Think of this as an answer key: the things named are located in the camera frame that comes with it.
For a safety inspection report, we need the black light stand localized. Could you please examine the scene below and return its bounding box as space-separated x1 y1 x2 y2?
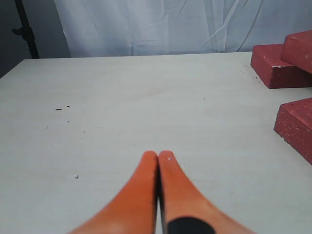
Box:
12 0 39 59

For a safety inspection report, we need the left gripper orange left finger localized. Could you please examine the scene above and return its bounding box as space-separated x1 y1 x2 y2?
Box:
71 151 158 234

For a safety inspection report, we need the red brick second row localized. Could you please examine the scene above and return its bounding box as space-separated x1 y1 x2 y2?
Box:
251 44 312 89

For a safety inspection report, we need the red brick front row left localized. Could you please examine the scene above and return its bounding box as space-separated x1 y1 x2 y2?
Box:
274 98 312 163

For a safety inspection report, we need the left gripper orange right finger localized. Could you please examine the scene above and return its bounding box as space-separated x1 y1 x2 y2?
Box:
158 151 241 234

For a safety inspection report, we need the white backdrop cloth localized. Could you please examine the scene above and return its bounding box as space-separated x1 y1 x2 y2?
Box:
55 0 312 57

